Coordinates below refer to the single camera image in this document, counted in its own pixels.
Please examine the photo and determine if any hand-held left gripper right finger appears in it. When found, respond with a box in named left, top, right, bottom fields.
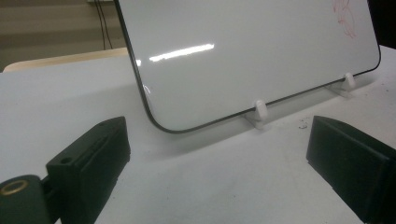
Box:
left=305, top=115, right=396, bottom=224

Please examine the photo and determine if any white whiteboard stand foot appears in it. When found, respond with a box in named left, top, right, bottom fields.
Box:
left=326, top=72, right=358, bottom=98
left=244, top=99, right=269, bottom=131

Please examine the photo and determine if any wooden table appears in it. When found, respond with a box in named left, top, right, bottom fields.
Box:
left=3, top=47, right=130, bottom=74

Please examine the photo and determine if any black wall cable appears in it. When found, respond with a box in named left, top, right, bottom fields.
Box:
left=98, top=0, right=114, bottom=50
left=92, top=0, right=106, bottom=50

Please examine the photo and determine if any white whiteboard with black rim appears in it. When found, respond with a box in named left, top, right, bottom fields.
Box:
left=113, top=0, right=383, bottom=135

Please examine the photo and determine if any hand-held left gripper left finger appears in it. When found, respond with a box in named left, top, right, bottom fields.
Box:
left=46, top=116, right=132, bottom=224

